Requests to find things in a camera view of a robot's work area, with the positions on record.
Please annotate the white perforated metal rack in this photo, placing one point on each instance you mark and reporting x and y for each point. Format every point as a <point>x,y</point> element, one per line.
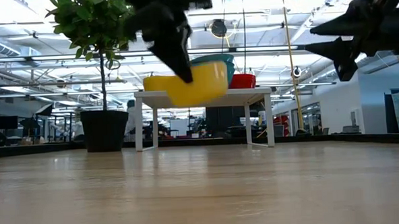
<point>252,94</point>

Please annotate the black plant pot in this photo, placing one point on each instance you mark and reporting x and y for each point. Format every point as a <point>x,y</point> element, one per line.
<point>104,131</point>

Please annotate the yellow mini bowl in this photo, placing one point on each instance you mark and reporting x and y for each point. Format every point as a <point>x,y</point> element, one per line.
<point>205,84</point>
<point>157,83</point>

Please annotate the patterned bowl with teal outside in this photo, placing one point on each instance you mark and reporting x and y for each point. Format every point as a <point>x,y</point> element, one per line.
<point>231,75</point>
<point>214,58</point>

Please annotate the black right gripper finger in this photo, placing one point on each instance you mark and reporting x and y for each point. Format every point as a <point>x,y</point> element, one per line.
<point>340,24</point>
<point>343,56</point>

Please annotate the green leafy plant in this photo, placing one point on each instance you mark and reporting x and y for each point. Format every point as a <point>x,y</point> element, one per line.
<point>91,22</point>

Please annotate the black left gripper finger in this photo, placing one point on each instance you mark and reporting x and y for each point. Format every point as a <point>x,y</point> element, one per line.
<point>178,62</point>

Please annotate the red mini bowl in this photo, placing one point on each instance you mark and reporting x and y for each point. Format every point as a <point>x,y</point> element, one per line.
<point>242,81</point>

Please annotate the person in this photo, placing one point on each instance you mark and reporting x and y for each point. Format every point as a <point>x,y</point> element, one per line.
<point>131,118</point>

